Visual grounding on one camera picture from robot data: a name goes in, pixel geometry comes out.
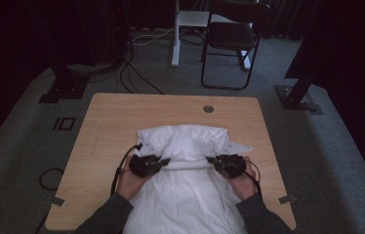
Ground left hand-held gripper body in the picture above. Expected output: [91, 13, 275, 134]
[128, 139, 163, 179]

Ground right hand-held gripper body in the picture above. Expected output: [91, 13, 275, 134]
[215, 140, 253, 179]

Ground white skirt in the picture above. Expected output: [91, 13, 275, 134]
[121, 124, 249, 234]

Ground person's left hand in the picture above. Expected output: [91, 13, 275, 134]
[116, 161, 149, 201]

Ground person's right hand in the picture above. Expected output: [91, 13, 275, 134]
[228, 157, 257, 202]

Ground grey tape piece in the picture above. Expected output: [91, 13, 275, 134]
[45, 194, 66, 208]
[277, 194, 297, 205]

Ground black floor tape mark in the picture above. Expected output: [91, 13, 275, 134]
[53, 116, 77, 132]

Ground black folding chair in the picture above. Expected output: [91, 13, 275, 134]
[200, 1, 271, 92]

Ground dark equipment rack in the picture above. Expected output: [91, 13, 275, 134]
[72, 0, 135, 66]

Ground dark curtain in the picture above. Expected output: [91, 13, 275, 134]
[284, 0, 365, 203]

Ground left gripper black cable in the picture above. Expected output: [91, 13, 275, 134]
[110, 143, 143, 198]

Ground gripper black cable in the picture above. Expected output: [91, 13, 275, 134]
[243, 163, 264, 199]
[110, 143, 143, 198]

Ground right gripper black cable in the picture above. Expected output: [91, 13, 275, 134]
[243, 163, 264, 199]

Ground black floor cables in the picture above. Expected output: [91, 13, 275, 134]
[115, 48, 165, 96]

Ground black stand with base plate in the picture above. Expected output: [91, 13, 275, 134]
[274, 74, 324, 115]

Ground black cable loop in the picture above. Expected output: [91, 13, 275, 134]
[38, 168, 65, 192]

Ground black stand base plate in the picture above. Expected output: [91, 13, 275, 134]
[38, 64, 91, 104]

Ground white desk frame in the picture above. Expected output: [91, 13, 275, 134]
[171, 0, 253, 71]

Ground white floor cable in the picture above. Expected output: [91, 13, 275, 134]
[131, 28, 176, 46]

